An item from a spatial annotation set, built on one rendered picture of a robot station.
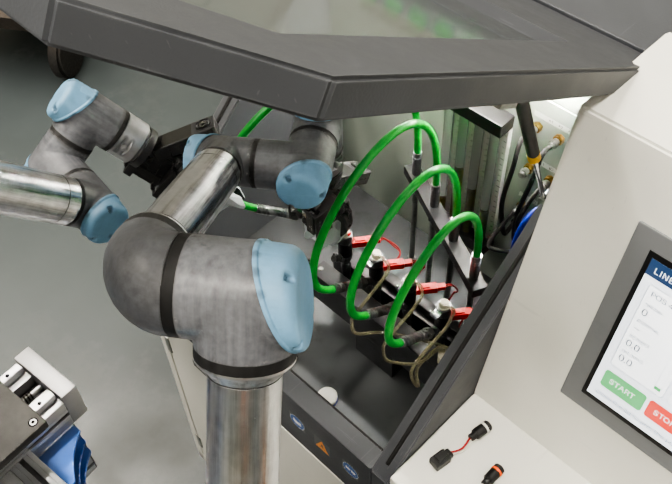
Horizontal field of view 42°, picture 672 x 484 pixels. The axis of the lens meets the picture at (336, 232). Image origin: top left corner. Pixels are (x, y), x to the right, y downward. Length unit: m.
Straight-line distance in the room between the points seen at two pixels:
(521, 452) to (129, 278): 0.81
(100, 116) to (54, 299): 1.67
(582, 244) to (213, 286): 0.59
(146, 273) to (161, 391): 1.85
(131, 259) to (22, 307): 2.15
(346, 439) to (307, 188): 0.49
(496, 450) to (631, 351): 0.32
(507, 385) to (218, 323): 0.71
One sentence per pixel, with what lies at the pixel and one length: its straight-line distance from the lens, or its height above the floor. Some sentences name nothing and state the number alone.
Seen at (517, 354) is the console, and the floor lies 1.12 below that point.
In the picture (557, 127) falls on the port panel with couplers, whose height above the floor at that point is 1.32.
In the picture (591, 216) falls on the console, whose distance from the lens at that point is 1.26.
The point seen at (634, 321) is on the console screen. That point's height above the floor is 1.31.
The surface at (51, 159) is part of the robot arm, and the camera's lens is 1.45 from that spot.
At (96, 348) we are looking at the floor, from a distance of 2.90.
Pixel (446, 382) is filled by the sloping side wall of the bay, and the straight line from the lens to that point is 1.45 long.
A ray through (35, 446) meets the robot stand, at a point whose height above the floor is 0.93.
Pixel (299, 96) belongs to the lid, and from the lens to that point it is 0.69.
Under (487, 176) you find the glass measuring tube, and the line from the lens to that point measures 1.65.
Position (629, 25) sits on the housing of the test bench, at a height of 1.50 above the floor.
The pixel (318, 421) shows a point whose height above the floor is 0.95.
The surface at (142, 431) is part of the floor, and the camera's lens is 2.71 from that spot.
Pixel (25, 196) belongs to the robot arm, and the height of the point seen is 1.45.
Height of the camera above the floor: 2.33
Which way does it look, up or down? 50 degrees down
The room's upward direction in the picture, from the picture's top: 3 degrees counter-clockwise
